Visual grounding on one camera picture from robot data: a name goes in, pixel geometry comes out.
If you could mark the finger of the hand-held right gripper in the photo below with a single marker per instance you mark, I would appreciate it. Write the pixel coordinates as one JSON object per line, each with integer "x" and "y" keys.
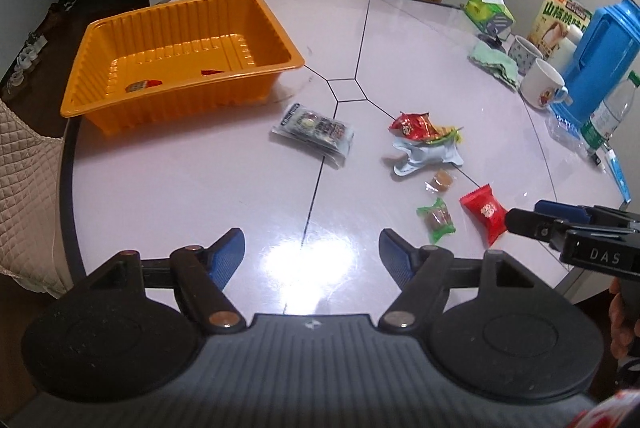
{"x": 530, "y": 224}
{"x": 557, "y": 209}

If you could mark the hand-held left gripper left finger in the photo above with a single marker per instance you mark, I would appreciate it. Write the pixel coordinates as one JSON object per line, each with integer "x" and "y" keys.
{"x": 227, "y": 254}

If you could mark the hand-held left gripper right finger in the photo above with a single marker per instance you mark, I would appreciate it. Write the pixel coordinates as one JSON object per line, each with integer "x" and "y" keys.
{"x": 393, "y": 254}

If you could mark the bright red pillow packet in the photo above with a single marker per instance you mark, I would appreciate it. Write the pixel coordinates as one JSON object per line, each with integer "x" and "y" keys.
{"x": 484, "y": 210}

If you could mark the green candy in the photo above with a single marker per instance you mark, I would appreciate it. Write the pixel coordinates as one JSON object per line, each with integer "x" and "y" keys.
{"x": 436, "y": 219}

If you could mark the brown candy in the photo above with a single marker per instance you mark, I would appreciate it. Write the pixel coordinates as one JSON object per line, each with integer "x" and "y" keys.
{"x": 441, "y": 180}

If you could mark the silver white pouch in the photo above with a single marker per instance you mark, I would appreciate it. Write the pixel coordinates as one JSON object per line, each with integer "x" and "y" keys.
{"x": 425, "y": 155}

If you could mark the shiny red snack packet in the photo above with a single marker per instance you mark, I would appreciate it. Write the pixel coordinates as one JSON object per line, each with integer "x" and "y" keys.
{"x": 411, "y": 125}

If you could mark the grey printed snack packet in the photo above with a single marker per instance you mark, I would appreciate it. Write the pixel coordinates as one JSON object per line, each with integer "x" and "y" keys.
{"x": 312, "y": 132}

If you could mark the orange plastic tray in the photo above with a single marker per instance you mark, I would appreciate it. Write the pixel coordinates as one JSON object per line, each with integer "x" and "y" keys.
{"x": 150, "y": 57}

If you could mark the person's right hand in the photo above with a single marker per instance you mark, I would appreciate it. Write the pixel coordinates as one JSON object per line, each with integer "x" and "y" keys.
{"x": 621, "y": 323}

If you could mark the blue and white tube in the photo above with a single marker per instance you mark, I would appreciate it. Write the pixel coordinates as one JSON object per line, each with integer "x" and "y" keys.
{"x": 618, "y": 175}

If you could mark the clear plastic bottle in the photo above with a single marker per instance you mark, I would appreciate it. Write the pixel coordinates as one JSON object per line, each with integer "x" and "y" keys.
{"x": 607, "y": 115}

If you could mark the white mug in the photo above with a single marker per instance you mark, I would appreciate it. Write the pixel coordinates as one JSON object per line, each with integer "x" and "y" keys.
{"x": 541, "y": 82}

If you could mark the patterned mug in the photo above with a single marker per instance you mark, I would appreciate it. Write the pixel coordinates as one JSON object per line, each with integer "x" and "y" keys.
{"x": 524, "y": 55}

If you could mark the light green cloth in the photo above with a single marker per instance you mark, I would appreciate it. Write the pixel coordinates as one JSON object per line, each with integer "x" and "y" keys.
{"x": 495, "y": 63}

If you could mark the blue thermos jug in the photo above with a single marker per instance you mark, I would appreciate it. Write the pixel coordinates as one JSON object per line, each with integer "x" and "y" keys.
{"x": 602, "y": 52}

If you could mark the red patterned clothing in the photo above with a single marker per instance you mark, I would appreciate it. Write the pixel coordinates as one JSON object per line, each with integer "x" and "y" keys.
{"x": 612, "y": 413}

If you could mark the small dark red wrapper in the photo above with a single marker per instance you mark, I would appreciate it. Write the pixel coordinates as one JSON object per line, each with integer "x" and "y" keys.
{"x": 212, "y": 72}

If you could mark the yellow printed box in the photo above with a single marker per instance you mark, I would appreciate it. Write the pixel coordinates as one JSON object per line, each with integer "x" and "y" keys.
{"x": 555, "y": 20}

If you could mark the red and cream wrapped candy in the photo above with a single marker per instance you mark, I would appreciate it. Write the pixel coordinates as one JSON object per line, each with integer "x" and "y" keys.
{"x": 142, "y": 84}

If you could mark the green tissue box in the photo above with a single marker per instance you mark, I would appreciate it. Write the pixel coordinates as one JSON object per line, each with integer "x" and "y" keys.
{"x": 487, "y": 15}

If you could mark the quilted beige chair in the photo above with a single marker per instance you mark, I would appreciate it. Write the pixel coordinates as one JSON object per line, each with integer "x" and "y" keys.
{"x": 25, "y": 198}

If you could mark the row of shoes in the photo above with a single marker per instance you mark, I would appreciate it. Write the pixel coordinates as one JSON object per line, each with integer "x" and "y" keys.
{"x": 25, "y": 57}

